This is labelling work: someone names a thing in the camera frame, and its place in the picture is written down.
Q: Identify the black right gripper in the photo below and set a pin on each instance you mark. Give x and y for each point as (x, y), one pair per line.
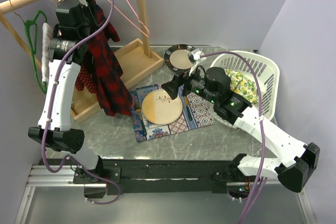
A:
(171, 87)

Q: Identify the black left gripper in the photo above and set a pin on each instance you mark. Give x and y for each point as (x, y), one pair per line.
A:
(87, 10)

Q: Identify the pink wire hanger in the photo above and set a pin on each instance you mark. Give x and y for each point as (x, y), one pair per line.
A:
(127, 13)

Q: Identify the red black plaid garment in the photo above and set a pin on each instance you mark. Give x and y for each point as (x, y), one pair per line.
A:
(105, 70)

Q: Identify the red polka dot garment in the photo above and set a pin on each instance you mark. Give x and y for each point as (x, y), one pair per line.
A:
(84, 80)

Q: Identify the yellow lemon print skirt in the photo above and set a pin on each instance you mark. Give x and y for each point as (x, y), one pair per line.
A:
(243, 86)

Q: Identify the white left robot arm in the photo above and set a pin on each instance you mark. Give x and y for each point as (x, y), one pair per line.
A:
(65, 53)

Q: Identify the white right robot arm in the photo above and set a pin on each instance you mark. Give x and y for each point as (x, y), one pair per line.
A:
(294, 161)

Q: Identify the green plastic hanger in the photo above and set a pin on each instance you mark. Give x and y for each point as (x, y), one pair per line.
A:
(31, 30)

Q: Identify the beige floral plate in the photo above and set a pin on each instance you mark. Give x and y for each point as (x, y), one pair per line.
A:
(159, 108)

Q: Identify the dark rimmed cream plate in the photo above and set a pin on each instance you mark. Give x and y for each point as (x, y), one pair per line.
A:
(176, 58)

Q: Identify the patterned placemat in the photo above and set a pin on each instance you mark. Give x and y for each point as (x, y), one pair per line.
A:
(198, 108)

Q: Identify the white grey cloth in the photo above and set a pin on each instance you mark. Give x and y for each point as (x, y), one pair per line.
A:
(46, 39)

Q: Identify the wooden clothes rack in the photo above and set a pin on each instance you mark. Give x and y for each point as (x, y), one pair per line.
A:
(136, 58)

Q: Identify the white plastic laundry basket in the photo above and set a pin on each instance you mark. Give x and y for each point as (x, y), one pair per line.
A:
(263, 71)

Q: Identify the dark handled knife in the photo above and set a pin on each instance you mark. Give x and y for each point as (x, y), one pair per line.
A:
(187, 108)

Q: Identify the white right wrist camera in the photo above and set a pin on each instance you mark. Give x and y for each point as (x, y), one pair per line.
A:
(196, 57)

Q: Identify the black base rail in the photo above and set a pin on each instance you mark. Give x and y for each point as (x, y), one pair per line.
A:
(131, 176)

